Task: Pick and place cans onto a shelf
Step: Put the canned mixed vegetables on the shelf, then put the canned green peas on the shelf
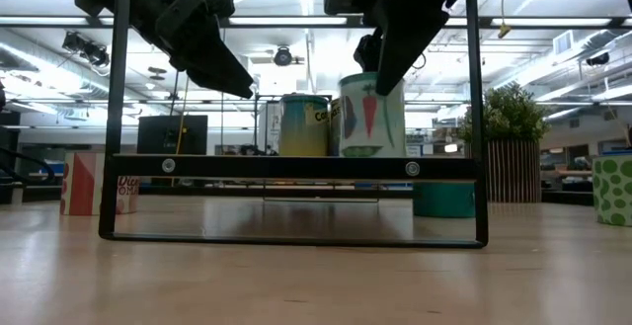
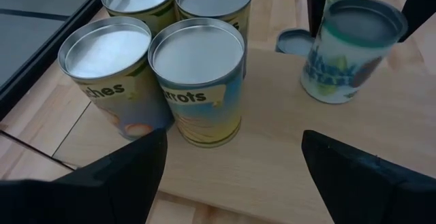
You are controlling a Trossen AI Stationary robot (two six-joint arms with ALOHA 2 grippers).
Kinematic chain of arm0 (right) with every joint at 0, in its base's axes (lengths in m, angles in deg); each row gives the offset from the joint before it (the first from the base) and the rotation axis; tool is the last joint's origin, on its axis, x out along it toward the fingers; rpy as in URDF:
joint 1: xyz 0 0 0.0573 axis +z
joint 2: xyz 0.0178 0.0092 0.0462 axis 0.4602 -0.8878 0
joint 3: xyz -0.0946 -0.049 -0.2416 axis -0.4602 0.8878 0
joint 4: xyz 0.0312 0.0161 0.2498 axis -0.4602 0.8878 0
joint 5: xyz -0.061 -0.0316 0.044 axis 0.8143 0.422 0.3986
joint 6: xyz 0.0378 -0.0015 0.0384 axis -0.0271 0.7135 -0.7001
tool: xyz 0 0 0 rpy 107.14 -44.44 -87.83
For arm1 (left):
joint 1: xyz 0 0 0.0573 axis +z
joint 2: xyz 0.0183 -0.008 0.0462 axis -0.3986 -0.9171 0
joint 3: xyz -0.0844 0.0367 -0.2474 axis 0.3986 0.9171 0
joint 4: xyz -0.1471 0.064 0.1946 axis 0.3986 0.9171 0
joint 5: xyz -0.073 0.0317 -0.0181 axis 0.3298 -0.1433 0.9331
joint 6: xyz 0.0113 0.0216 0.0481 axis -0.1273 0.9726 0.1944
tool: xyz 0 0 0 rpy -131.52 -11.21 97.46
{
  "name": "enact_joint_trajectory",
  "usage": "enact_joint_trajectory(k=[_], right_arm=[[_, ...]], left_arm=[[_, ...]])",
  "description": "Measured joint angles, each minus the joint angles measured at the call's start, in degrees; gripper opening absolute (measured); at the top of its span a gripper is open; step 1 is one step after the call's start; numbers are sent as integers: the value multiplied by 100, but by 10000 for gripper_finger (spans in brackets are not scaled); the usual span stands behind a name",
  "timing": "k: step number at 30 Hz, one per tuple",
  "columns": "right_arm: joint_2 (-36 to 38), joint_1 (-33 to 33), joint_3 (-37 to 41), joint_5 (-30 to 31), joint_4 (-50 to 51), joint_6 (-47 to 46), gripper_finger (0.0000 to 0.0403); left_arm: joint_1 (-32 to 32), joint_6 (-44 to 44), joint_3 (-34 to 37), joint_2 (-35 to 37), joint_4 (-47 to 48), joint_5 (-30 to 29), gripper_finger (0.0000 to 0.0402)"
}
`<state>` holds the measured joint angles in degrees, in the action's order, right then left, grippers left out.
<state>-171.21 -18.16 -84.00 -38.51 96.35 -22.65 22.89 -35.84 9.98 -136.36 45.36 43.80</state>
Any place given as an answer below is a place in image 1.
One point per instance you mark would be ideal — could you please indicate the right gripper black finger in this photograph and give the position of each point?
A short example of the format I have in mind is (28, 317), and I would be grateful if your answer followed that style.
(368, 53)
(410, 28)

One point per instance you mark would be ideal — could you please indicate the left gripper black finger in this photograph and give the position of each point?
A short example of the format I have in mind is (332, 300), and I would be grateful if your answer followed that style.
(212, 88)
(197, 38)

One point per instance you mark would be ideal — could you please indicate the white vegetable print can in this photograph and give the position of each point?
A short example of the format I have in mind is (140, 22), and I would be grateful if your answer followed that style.
(370, 132)

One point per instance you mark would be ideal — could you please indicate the teal and yellow Carrots can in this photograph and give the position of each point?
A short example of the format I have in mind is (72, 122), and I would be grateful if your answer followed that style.
(301, 132)

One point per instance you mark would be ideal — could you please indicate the short teal can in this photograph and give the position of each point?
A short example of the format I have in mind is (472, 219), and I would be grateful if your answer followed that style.
(442, 200)

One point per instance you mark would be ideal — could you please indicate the black-framed wooden shelf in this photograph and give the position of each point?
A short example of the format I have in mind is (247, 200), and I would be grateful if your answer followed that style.
(296, 167)

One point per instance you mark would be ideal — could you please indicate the black ceiling equipment cluster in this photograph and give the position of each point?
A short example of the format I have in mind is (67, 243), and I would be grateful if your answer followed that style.
(86, 48)

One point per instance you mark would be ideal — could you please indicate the black monitor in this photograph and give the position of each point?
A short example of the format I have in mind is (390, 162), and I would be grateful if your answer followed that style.
(158, 135)

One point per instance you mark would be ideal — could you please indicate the round black ceiling fixture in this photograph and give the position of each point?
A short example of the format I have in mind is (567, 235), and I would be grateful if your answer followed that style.
(283, 56)

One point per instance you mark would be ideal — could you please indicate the long overhead light bar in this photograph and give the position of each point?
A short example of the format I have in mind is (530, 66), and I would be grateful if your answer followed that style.
(276, 20)

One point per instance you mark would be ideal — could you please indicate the yellow hanging connector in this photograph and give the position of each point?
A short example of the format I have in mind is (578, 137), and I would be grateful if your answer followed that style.
(504, 31)

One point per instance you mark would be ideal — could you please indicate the artificial plant in slatted pot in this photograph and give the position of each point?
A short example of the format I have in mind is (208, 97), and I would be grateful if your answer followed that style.
(513, 117)

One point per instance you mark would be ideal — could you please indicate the white air vent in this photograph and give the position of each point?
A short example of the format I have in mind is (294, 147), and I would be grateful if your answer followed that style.
(563, 43)

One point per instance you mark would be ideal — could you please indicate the red white carton box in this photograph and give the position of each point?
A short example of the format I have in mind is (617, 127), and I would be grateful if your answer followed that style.
(81, 184)

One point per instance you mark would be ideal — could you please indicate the dark background cabinet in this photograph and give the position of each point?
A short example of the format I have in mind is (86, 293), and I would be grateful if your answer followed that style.
(9, 127)

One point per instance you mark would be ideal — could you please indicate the small black ceiling fixture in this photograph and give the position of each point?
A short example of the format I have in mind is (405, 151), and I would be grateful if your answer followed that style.
(597, 59)

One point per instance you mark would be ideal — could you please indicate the green dotted can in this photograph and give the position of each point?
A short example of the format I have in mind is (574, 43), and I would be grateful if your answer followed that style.
(614, 191)

